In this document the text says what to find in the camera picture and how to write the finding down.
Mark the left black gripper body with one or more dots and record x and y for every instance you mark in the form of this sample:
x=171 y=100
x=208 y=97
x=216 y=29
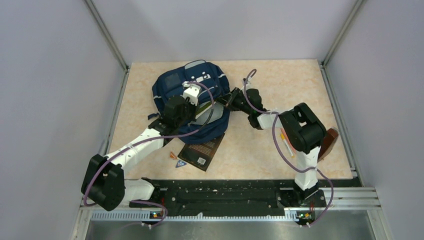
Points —
x=189 y=113

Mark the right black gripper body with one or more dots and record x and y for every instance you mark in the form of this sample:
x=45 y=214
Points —
x=239 y=103

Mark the black paperback book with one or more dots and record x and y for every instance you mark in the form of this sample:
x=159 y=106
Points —
x=200 y=155

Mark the blue landscape cover book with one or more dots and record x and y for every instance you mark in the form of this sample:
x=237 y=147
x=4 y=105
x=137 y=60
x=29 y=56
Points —
x=203 y=108

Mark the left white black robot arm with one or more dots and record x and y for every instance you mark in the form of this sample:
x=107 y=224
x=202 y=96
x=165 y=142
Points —
x=104 y=183

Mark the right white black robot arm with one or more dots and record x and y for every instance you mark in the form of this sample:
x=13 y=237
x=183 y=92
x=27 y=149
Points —
x=302 y=128

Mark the small orange eraser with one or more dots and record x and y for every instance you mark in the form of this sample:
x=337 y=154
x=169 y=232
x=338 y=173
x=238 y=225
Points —
x=173 y=156

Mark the blue triangular eraser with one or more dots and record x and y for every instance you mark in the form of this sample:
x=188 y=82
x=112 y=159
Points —
x=180 y=163

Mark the white yellow marker pen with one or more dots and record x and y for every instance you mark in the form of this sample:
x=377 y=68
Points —
x=289 y=149

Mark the brown leather pouch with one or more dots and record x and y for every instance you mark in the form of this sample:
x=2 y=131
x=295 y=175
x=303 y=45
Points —
x=328 y=143

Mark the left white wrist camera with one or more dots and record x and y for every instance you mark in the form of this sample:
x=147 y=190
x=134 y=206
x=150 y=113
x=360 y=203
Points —
x=191 y=92

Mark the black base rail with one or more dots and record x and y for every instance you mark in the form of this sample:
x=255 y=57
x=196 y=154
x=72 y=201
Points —
x=232 y=198

